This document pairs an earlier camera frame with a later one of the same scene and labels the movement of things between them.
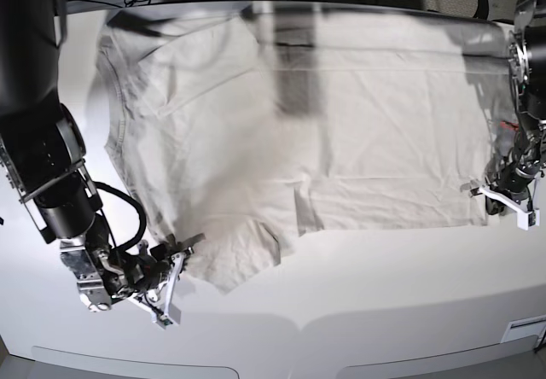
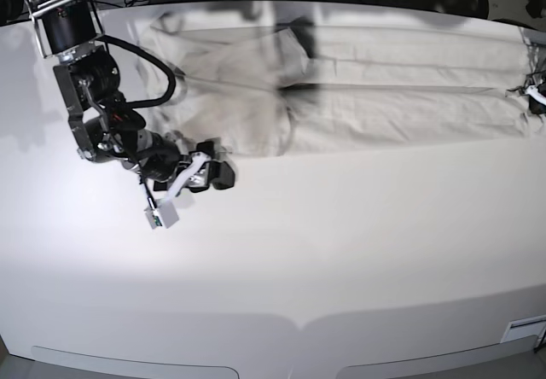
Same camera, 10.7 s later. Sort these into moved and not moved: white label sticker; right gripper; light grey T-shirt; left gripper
Moved: light grey T-shirt; left gripper; right gripper
Not moved: white label sticker
